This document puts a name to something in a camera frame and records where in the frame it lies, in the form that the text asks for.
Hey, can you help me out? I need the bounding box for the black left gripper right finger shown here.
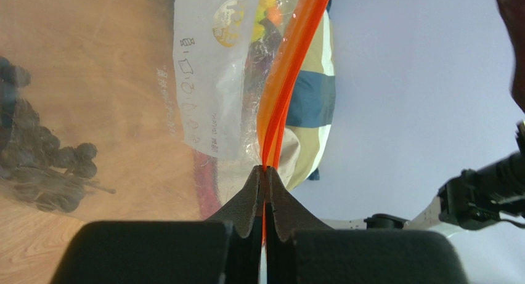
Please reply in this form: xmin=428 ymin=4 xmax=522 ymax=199
xmin=264 ymin=167 xmax=468 ymax=283

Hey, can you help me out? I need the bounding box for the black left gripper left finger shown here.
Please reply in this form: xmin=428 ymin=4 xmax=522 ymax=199
xmin=51 ymin=166 xmax=265 ymax=283

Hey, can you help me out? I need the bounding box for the clear zip top bag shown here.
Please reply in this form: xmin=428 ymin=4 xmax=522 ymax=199
xmin=1 ymin=0 xmax=331 ymax=221

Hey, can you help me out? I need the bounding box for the dark grape bunch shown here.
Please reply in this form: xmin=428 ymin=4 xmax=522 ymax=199
xmin=1 ymin=57 xmax=116 ymax=214

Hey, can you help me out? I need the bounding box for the yellow bell pepper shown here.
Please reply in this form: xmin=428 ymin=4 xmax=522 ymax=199
xmin=251 ymin=0 xmax=283 ymax=42

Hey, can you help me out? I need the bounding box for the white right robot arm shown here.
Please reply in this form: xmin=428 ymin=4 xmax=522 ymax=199
xmin=264 ymin=123 xmax=524 ymax=283

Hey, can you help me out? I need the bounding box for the magenta folded cloth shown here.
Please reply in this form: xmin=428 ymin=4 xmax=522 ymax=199
xmin=193 ymin=150 xmax=222 ymax=220

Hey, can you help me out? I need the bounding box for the plaid pillow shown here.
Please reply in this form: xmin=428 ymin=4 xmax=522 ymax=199
xmin=278 ymin=9 xmax=336 ymax=190

